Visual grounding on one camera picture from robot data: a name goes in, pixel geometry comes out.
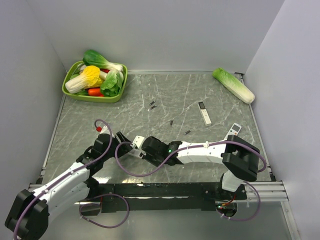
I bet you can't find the long white remote control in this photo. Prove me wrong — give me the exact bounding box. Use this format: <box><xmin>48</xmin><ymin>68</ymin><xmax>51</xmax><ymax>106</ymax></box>
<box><xmin>127</xmin><ymin>148</ymin><xmax>145</xmax><ymax>159</ymax></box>

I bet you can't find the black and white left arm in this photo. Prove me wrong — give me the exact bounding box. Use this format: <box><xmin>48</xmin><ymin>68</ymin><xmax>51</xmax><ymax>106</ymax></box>
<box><xmin>4</xmin><ymin>132</ymin><xmax>132</xmax><ymax>240</ymax></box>

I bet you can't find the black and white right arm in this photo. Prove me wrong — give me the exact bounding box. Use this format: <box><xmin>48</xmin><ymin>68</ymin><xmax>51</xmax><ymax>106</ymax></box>
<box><xmin>134</xmin><ymin>135</ymin><xmax>260</xmax><ymax>199</ymax></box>

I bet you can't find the slim white remote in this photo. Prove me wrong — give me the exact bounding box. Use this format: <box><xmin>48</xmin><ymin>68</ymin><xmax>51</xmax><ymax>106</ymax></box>
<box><xmin>198</xmin><ymin>101</ymin><xmax>212</xmax><ymax>127</ymax></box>

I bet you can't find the small white display remote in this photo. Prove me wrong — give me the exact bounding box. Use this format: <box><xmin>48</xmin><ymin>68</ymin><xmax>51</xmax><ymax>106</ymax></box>
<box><xmin>224</xmin><ymin>123</ymin><xmax>242</xmax><ymax>140</ymax></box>

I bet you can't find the orange toy carrot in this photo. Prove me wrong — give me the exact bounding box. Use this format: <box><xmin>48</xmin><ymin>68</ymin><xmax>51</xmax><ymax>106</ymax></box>
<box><xmin>87</xmin><ymin>87</ymin><xmax>102</xmax><ymax>97</ymax></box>

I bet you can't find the green leafy toy lettuce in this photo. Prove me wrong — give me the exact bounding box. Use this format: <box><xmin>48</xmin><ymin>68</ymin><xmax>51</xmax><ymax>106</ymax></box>
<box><xmin>100</xmin><ymin>69</ymin><xmax>124</xmax><ymax>97</ymax></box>

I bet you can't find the yellow toy napa cabbage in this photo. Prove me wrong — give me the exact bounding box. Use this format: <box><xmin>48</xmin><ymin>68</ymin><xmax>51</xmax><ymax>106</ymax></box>
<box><xmin>65</xmin><ymin>65</ymin><xmax>107</xmax><ymax>94</ymax></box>

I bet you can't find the red toy pepper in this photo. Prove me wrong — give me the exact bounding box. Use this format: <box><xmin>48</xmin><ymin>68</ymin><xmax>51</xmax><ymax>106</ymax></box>
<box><xmin>100</xmin><ymin>69</ymin><xmax>110</xmax><ymax>73</ymax></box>

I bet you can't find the green plastic basket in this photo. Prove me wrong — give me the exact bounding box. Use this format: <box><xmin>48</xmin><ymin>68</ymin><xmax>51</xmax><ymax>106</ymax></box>
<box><xmin>62</xmin><ymin>61</ymin><xmax>128</xmax><ymax>103</ymax></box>

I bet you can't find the toy bok choy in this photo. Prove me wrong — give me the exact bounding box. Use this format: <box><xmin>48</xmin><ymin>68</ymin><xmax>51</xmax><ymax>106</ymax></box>
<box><xmin>82</xmin><ymin>49</ymin><xmax>123</xmax><ymax>72</ymax></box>

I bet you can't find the green white napa cabbage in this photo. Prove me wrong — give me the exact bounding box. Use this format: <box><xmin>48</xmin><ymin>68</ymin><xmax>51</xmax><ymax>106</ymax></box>
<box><xmin>212</xmin><ymin>68</ymin><xmax>255</xmax><ymax>105</ymax></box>

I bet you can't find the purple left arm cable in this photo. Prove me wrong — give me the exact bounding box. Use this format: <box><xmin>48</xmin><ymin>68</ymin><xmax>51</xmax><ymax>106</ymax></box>
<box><xmin>12</xmin><ymin>118</ymin><xmax>130</xmax><ymax>240</ymax></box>

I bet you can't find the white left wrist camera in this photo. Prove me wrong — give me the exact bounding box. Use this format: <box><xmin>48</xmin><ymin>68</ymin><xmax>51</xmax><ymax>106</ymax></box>
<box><xmin>96</xmin><ymin>125</ymin><xmax>110</xmax><ymax>135</ymax></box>

